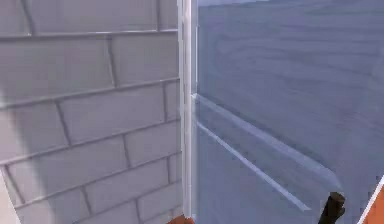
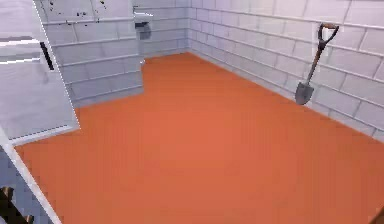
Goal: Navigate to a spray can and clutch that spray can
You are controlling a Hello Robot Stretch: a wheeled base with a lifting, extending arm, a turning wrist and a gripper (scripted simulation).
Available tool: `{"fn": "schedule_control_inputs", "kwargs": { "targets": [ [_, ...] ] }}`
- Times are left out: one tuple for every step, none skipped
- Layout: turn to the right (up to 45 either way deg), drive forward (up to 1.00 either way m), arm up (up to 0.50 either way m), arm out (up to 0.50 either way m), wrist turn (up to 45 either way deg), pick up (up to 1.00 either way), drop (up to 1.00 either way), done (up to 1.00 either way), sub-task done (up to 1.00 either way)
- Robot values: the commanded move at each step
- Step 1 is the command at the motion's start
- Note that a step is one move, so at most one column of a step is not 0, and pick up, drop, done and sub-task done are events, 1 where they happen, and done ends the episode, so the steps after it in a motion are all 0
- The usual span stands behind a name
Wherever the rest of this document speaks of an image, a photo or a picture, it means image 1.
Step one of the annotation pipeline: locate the blue-grey room door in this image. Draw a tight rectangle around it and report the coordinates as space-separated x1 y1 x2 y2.
192 0 384 224

